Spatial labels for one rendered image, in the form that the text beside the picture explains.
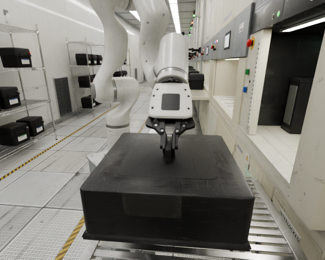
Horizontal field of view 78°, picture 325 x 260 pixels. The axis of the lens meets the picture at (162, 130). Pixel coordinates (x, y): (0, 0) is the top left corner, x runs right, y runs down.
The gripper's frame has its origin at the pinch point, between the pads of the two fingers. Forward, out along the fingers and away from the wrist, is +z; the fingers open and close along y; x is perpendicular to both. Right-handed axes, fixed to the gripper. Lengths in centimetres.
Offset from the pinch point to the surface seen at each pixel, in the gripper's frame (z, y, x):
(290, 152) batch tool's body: -17, 52, 46
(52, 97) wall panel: -210, -255, 285
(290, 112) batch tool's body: -45, 64, 59
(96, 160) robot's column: -13, -41, 59
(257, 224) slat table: 14.0, 27.9, 31.0
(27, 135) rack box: -91, -212, 208
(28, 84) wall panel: -191, -256, 219
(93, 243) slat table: 22.2, -21.4, 22.9
